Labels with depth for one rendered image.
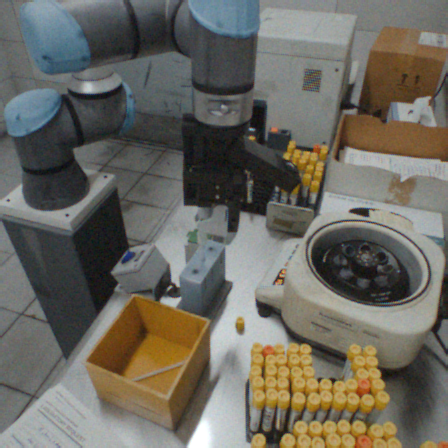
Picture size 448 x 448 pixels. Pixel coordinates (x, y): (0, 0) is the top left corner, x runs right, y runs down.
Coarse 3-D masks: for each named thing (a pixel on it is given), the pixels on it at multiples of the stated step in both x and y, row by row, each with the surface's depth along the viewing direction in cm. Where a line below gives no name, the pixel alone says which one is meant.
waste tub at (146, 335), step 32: (128, 320) 64; (160, 320) 65; (192, 320) 62; (96, 352) 57; (128, 352) 67; (160, 352) 67; (192, 352) 56; (96, 384) 58; (128, 384) 53; (160, 384) 62; (192, 384) 60; (160, 416) 56
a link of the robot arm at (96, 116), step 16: (112, 64) 86; (80, 80) 84; (96, 80) 84; (112, 80) 86; (80, 96) 85; (96, 96) 85; (112, 96) 87; (128, 96) 90; (80, 112) 86; (96, 112) 87; (112, 112) 89; (128, 112) 91; (96, 128) 88; (112, 128) 91; (128, 128) 94
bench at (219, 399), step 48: (240, 240) 88; (240, 288) 78; (96, 336) 70; (240, 336) 70; (288, 336) 70; (432, 336) 70; (240, 384) 63; (432, 384) 63; (192, 432) 58; (240, 432) 58; (432, 432) 58
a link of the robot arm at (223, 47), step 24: (192, 0) 42; (216, 0) 40; (240, 0) 40; (192, 24) 43; (216, 24) 42; (240, 24) 42; (192, 48) 45; (216, 48) 43; (240, 48) 43; (192, 72) 47; (216, 72) 45; (240, 72) 45
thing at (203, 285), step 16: (208, 240) 74; (208, 256) 70; (224, 256) 74; (192, 272) 68; (208, 272) 68; (224, 272) 77; (192, 288) 67; (208, 288) 70; (224, 288) 77; (192, 304) 70; (208, 304) 73
